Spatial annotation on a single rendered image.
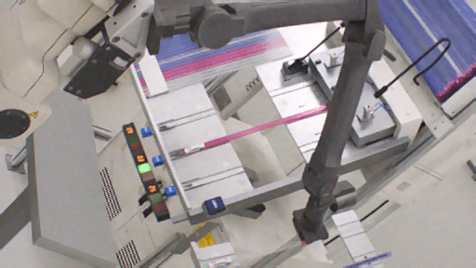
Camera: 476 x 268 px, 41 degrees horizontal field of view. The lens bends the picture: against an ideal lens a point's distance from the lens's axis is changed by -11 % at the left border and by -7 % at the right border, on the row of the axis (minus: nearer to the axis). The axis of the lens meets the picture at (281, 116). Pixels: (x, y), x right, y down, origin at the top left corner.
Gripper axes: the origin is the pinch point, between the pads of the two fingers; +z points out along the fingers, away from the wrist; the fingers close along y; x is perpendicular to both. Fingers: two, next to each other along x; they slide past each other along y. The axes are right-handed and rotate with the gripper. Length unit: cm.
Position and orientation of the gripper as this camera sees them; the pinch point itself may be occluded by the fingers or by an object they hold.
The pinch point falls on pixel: (304, 241)
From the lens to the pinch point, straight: 185.6
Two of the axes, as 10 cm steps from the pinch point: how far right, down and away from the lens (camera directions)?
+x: -9.2, 1.7, -3.6
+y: -3.6, -7.4, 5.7
